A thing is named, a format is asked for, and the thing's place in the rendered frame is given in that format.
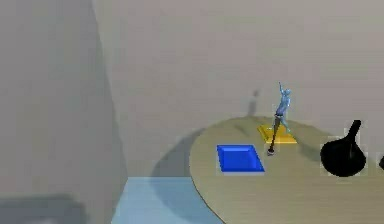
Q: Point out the small black object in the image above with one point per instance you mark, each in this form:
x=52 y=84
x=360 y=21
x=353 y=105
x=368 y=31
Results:
x=382 y=162

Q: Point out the blue figurine on yellow base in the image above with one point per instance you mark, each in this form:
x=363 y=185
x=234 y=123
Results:
x=284 y=106

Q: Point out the blue square tray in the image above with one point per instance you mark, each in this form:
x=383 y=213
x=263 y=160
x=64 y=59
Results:
x=239 y=159

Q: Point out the round beige table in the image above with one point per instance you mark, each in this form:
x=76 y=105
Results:
x=293 y=193

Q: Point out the black round vase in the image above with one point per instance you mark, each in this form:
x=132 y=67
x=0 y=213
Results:
x=343 y=160

